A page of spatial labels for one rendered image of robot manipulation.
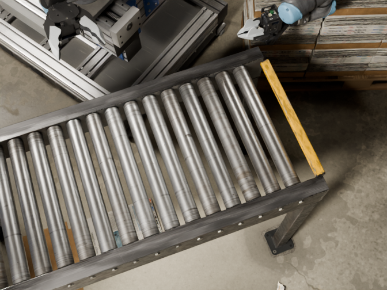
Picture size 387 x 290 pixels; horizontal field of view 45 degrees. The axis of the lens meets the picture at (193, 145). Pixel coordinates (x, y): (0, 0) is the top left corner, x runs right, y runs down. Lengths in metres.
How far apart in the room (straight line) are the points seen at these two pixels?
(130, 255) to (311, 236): 1.09
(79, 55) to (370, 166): 1.53
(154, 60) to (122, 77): 0.18
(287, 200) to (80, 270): 0.63
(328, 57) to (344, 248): 0.88
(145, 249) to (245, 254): 0.88
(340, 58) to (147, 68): 0.91
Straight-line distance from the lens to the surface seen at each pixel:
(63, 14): 1.21
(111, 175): 1.45
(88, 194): 1.45
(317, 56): 2.26
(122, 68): 2.33
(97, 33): 1.16
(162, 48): 2.37
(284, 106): 1.52
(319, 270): 2.22
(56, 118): 1.58
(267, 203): 1.41
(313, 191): 1.44
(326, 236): 2.26
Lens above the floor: 2.14
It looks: 67 degrees down
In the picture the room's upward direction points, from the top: 4 degrees counter-clockwise
